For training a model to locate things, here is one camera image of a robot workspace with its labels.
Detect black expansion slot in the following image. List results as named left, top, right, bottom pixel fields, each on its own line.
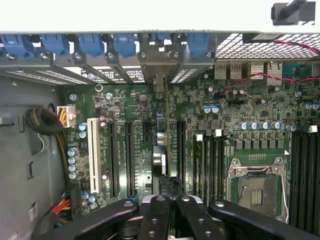
left=124, top=121, right=137, bottom=198
left=107, top=121, right=121, bottom=198
left=176, top=119, right=187, bottom=195

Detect CPU socket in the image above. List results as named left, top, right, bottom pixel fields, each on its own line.
left=226, top=157, right=291, bottom=223

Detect white PCI slot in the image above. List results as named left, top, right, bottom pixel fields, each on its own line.
left=86, top=117, right=101, bottom=194

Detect green motherboard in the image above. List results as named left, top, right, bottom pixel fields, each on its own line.
left=63, top=79, right=320, bottom=226

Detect white power connector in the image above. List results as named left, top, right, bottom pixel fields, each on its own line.
left=56, top=105, right=76, bottom=128

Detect blue slot retainer clip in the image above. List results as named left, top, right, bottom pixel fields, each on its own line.
left=41, top=33, right=70, bottom=56
left=187, top=32, right=211, bottom=58
left=77, top=33, right=105, bottom=57
left=113, top=33, right=137, bottom=58
left=1, top=33, right=35, bottom=58

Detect open black PC case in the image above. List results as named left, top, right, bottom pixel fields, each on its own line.
left=0, top=24, right=320, bottom=240

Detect coloured power wire bundle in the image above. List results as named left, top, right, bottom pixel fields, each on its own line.
left=48, top=191, right=81, bottom=226

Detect black braided power wire bundle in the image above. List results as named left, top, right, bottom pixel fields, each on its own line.
left=24, top=107, right=66, bottom=136

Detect red and black twisted wire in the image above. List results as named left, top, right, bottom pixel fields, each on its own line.
left=214, top=38, right=320, bottom=97

